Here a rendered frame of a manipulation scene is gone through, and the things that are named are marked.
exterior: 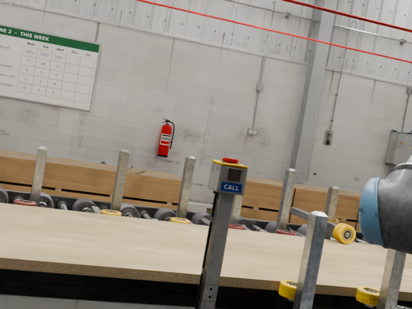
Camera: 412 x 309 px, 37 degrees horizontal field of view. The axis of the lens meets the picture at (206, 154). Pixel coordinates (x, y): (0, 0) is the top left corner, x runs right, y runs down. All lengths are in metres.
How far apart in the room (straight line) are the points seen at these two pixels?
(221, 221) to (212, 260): 0.10
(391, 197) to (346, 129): 8.69
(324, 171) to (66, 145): 3.92
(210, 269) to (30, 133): 7.22
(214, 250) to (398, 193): 0.54
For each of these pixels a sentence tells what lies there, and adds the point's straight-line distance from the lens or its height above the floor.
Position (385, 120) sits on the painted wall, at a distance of 10.09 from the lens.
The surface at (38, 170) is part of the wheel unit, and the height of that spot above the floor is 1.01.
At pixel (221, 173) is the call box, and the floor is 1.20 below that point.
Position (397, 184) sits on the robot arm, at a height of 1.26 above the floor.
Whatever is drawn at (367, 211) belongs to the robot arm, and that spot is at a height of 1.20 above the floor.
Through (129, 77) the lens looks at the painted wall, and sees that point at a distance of 8.65.
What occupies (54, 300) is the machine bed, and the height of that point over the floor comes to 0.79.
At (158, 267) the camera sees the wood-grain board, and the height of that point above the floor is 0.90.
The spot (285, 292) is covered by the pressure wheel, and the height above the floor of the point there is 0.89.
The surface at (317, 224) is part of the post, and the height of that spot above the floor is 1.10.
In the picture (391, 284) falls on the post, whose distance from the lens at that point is 1.71.
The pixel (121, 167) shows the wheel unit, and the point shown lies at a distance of 2.48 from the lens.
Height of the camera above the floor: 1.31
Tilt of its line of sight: 3 degrees down
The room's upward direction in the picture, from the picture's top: 10 degrees clockwise
